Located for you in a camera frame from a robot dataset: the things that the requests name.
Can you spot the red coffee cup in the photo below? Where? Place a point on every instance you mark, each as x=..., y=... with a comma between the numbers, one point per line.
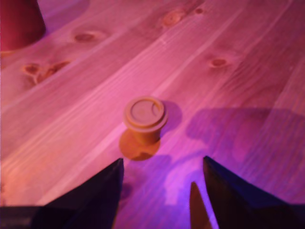
x=19, y=23

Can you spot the light brown coffee capsule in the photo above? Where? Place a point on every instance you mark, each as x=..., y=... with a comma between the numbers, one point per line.
x=145, y=114

